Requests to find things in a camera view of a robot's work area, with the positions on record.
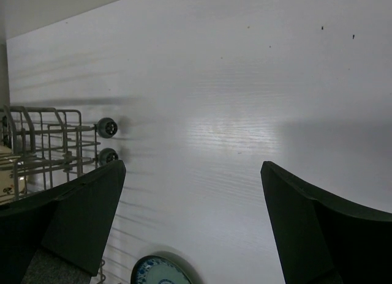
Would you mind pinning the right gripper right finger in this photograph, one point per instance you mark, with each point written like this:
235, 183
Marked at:
321, 237

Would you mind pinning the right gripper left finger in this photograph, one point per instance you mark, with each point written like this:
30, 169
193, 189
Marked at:
59, 235

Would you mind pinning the cream floral plate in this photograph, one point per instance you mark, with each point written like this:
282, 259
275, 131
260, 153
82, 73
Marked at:
7, 180

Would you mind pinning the blue floral plate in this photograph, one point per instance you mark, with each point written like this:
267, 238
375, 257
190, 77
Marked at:
155, 269

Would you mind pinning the grey wire dish rack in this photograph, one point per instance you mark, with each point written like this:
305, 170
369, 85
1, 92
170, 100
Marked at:
53, 146

